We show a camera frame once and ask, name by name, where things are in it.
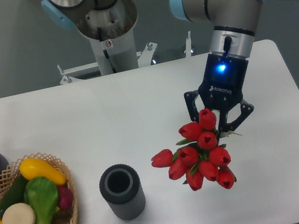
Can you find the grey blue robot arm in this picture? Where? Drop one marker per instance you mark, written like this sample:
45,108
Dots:
235,23

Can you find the green bok choy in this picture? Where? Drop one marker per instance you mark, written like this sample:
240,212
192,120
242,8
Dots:
41,195

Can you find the red purple radish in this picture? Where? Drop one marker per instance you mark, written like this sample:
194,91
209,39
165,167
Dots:
65,198

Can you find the dark grey ribbed vase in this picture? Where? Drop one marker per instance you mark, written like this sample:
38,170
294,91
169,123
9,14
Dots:
121,188

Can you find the dark green cucumber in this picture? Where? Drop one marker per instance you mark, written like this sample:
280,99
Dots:
14,194

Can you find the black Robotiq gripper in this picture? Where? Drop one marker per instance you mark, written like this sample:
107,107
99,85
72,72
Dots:
221,90

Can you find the red tulip bouquet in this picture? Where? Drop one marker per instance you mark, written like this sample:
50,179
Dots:
200,155

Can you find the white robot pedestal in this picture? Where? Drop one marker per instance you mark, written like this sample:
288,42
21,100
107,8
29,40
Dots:
110,34

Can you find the yellow squash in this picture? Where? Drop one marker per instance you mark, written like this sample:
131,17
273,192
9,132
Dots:
31,168

